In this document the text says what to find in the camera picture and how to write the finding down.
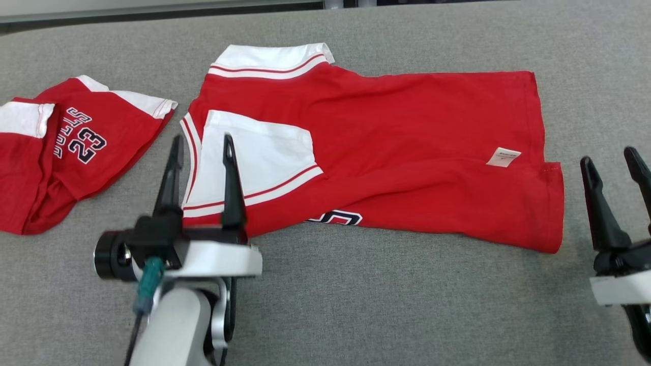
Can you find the grey fabric sofa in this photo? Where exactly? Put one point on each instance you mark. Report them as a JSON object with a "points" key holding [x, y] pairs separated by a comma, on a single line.
{"points": [[356, 305]]}

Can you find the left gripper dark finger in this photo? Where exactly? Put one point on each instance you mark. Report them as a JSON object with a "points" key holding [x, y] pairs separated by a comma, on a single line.
{"points": [[231, 193], [170, 188]]}

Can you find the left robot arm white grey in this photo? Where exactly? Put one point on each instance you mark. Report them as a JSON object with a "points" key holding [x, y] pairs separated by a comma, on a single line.
{"points": [[173, 325]]}

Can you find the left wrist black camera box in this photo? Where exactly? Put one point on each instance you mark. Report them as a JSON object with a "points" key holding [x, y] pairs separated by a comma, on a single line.
{"points": [[157, 241]]}

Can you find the red shorts with 23 print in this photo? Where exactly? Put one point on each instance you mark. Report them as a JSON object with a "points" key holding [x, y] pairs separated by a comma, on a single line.
{"points": [[30, 173]]}

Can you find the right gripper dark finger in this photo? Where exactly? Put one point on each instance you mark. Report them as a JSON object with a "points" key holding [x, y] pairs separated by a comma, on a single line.
{"points": [[602, 213], [642, 178]]}

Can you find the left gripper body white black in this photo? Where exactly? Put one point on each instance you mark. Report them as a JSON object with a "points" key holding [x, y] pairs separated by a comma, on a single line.
{"points": [[218, 259]]}

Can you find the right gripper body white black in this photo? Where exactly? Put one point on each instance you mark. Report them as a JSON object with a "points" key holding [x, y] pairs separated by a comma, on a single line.
{"points": [[623, 290]]}

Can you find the red white jersey shirt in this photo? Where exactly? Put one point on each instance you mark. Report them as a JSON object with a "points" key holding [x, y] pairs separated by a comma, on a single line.
{"points": [[407, 127]]}

